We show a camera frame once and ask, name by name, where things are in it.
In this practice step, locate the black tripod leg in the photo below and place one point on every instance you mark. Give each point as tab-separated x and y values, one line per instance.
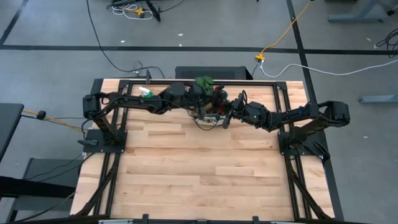
154	11

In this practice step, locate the black bench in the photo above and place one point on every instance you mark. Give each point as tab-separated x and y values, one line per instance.
34	183

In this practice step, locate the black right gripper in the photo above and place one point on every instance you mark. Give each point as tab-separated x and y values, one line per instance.
245	109

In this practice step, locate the green plant in white pot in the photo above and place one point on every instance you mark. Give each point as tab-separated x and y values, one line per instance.
205	83

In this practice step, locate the grey floor bar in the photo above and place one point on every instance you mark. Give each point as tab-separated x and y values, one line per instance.
379	99

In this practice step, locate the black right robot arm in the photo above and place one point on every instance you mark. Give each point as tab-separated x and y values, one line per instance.
292	116

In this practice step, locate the black metal table frame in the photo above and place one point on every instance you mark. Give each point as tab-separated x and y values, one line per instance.
264	82

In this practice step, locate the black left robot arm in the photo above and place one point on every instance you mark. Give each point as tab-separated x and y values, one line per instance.
133	101

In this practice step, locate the canvas gardening bag green trim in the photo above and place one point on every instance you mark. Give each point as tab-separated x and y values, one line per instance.
211	119

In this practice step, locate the black computer tower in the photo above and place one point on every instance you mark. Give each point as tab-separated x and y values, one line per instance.
211	73

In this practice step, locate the black side table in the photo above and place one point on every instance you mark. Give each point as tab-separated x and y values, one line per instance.
7	124

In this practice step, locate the green spray bottle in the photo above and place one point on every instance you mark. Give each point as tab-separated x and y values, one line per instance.
146	93

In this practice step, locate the grey desk leg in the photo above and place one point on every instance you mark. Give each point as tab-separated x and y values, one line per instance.
363	14

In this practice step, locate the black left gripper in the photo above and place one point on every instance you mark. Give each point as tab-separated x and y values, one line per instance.
196	95

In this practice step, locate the black and red gardening glove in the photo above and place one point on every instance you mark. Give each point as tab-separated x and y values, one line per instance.
220	93

